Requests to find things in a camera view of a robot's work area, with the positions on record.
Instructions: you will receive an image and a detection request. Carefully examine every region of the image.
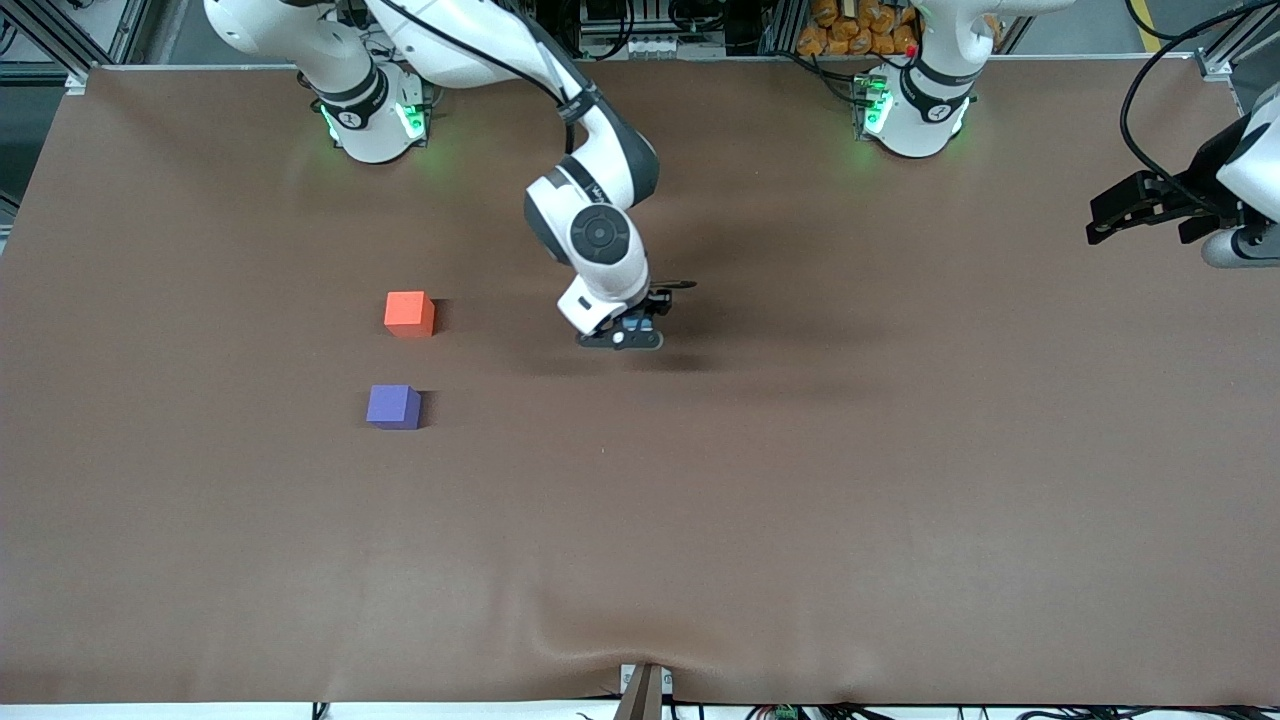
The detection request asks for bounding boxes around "purple foam block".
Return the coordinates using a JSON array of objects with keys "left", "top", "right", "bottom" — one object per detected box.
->
[{"left": 366, "top": 385, "right": 422, "bottom": 431}]

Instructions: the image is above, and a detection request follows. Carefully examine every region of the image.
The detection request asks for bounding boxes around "aluminium frame profile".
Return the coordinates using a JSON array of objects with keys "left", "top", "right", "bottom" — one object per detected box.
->
[
  {"left": 1198, "top": 0, "right": 1280, "bottom": 63},
  {"left": 0, "top": 0, "right": 151, "bottom": 73}
]

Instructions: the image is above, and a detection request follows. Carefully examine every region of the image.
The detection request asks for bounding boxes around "bag of orange items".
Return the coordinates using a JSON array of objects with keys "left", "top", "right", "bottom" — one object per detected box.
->
[{"left": 797, "top": 0, "right": 921, "bottom": 57}]

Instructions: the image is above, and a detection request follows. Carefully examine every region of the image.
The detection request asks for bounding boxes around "brown table cover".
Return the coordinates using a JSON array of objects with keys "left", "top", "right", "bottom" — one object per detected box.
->
[{"left": 0, "top": 58, "right": 1280, "bottom": 707}]

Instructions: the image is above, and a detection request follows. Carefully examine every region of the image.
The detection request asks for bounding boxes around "metal table clamp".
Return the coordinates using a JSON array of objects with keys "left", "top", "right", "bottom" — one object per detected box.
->
[{"left": 618, "top": 662, "right": 674, "bottom": 720}]

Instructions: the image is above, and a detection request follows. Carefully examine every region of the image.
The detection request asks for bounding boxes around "orange foam block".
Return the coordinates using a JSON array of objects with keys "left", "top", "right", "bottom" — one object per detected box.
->
[{"left": 384, "top": 291, "right": 437, "bottom": 338}]

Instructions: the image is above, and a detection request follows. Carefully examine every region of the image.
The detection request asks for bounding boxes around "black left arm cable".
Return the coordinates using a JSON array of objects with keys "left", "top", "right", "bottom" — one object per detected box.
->
[{"left": 1119, "top": 0, "right": 1280, "bottom": 216}]

